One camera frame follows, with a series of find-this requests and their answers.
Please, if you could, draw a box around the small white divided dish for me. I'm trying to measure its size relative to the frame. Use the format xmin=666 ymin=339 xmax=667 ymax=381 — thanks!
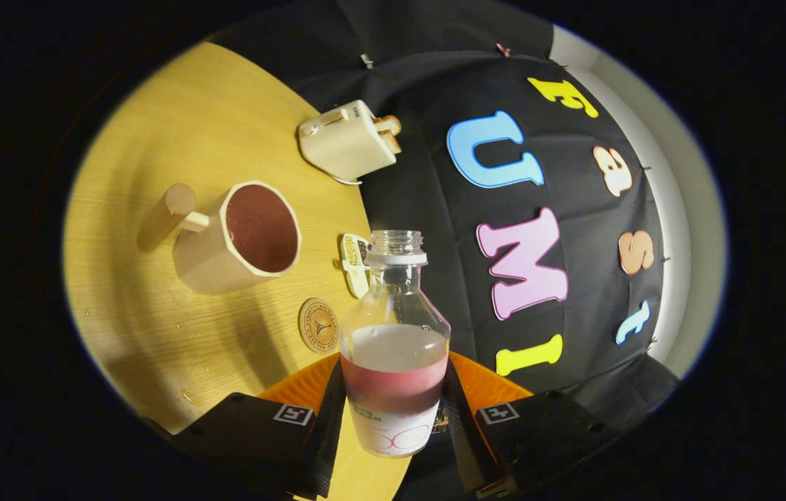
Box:
xmin=340 ymin=233 xmax=372 ymax=300

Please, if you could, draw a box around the black backdrop cloth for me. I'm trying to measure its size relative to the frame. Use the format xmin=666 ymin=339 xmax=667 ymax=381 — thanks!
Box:
xmin=208 ymin=0 xmax=680 ymax=501

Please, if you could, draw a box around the cream toaster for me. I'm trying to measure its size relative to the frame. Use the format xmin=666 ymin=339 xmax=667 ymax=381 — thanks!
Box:
xmin=297 ymin=100 xmax=398 ymax=183

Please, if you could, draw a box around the wooden table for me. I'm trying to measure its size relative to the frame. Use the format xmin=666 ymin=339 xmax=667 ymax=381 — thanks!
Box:
xmin=62 ymin=40 xmax=413 ymax=501

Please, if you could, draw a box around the clear juice bottle pink label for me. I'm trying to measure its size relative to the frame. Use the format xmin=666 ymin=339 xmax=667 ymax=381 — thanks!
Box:
xmin=338 ymin=230 xmax=451 ymax=459

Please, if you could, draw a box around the cream cup with wooden handle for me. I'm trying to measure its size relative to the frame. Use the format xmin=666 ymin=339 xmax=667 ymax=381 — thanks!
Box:
xmin=136 ymin=180 xmax=303 ymax=296

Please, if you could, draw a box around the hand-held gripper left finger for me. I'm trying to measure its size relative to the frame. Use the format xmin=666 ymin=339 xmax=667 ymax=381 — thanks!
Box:
xmin=170 ymin=353 xmax=348 ymax=500

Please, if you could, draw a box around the round wooden coaster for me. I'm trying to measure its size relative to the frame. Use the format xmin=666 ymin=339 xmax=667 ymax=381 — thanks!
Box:
xmin=297 ymin=298 xmax=340 ymax=354

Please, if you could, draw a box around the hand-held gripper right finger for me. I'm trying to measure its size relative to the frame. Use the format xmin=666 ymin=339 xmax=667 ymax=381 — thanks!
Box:
xmin=438 ymin=351 xmax=620 ymax=500

